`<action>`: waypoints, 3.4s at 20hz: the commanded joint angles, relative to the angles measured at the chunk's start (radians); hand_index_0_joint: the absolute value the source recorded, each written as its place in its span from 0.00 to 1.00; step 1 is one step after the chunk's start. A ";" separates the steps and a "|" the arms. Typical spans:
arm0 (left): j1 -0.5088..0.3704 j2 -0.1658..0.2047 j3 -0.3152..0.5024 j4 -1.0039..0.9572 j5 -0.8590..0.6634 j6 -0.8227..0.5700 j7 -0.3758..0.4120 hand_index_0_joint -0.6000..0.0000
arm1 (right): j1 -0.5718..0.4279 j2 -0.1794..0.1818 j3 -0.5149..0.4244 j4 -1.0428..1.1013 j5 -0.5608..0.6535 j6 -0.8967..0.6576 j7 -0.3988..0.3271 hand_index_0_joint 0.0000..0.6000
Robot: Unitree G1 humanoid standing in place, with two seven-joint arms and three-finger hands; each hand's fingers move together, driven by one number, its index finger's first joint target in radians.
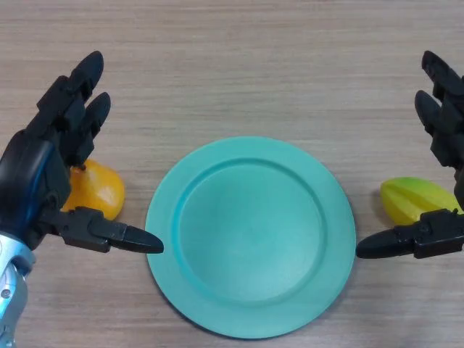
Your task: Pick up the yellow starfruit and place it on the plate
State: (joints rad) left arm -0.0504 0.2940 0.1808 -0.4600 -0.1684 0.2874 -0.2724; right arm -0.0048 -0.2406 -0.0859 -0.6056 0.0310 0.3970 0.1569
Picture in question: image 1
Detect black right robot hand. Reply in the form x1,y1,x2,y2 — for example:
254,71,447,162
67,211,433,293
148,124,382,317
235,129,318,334
357,50,464,260

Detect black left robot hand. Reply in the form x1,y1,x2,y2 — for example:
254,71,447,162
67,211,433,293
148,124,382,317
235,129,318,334
0,50,165,254

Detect yellow green starfruit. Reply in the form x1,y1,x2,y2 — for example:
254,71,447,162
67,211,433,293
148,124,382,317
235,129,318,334
379,176,464,225

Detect teal green round plate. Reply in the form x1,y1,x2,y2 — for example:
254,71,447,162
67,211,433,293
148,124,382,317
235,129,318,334
144,136,356,340

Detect orange yellow pear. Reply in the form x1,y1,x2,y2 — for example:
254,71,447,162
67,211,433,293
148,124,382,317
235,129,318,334
59,159,126,222

